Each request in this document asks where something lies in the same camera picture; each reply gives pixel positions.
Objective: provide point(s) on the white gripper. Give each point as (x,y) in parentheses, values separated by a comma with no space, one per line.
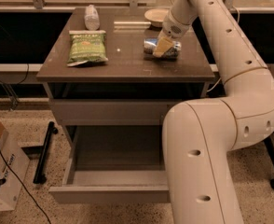
(173,26)

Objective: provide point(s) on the crushed redbull can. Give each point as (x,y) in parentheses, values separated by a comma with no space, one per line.
(150,44)

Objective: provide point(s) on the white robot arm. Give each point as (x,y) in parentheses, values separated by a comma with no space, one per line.
(197,134)

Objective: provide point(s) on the grey drawer cabinet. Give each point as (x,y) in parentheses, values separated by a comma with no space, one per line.
(129,73)

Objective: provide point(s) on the closed grey upper drawer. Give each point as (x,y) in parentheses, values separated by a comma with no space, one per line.
(86,112)

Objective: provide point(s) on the open grey middle drawer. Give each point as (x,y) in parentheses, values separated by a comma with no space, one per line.
(114,164)

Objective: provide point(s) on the beige paper bowl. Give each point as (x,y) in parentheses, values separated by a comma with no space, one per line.
(156,16)

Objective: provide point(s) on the clear plastic water bottle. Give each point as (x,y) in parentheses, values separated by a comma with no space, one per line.
(91,18)

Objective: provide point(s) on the green chip bag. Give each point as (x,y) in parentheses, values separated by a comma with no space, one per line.
(87,47)

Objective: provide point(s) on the black metal bar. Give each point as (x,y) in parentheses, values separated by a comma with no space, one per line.
(39,177)

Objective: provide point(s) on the white cardboard box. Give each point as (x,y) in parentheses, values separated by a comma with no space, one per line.
(13,167)

